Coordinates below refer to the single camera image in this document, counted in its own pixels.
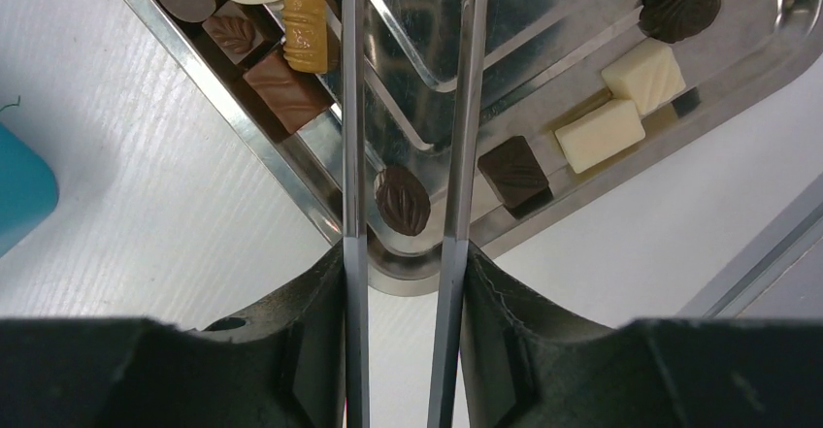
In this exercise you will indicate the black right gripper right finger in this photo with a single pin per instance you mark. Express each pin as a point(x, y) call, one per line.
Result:
point(528, 362)

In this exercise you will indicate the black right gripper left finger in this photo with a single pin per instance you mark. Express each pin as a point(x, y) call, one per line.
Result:
point(276, 363)

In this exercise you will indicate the steel serving tongs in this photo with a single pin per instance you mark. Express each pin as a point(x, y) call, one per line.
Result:
point(457, 218)

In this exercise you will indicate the teal chocolate box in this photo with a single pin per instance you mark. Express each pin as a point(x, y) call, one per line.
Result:
point(29, 190)

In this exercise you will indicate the steel tray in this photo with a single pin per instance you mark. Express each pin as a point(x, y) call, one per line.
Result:
point(542, 69)

